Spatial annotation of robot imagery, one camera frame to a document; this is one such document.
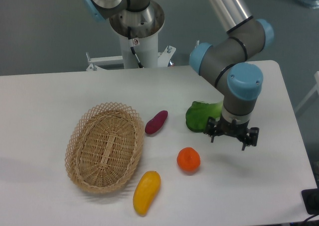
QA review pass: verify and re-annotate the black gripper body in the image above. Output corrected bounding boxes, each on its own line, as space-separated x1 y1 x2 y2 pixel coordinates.
203 116 259 147

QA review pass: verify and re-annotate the orange fruit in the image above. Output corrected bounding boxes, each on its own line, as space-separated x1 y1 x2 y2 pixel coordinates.
176 147 201 172

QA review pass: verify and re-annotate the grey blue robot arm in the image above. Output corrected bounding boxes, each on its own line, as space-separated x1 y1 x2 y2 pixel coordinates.
83 0 274 147

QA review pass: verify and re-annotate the green bok choy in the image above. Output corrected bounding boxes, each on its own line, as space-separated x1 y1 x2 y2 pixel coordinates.
185 101 223 132

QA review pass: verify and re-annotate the purple sweet potato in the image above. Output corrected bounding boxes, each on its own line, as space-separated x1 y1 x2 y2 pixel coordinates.
145 110 168 134

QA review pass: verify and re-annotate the yellow mango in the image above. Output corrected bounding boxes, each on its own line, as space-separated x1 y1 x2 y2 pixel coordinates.
133 171 161 216

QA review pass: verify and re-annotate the black device at edge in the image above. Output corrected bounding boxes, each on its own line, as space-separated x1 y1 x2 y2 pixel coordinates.
301 189 319 215

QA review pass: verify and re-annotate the woven wicker basket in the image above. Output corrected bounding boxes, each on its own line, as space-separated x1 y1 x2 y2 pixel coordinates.
65 102 144 194

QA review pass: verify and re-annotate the white frame at right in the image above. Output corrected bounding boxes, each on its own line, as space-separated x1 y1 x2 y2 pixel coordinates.
294 71 319 116

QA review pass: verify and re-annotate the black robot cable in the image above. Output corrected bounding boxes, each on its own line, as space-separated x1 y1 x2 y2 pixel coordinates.
127 26 145 69

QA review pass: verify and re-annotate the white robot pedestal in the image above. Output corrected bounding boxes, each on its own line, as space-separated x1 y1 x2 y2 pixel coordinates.
86 0 176 71

